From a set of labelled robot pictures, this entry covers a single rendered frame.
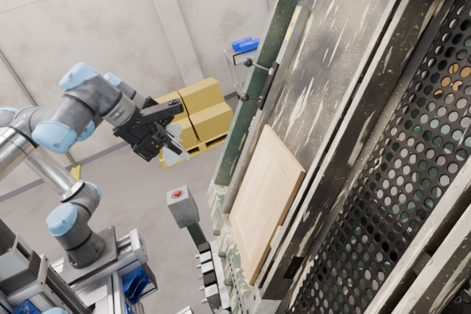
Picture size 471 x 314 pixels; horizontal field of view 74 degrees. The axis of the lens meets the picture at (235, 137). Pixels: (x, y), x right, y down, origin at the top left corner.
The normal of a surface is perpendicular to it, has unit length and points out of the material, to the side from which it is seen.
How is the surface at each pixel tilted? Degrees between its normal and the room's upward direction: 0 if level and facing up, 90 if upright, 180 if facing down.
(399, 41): 90
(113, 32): 90
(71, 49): 90
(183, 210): 90
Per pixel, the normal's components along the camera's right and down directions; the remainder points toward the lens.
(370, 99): 0.21, 0.43
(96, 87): 0.71, -0.04
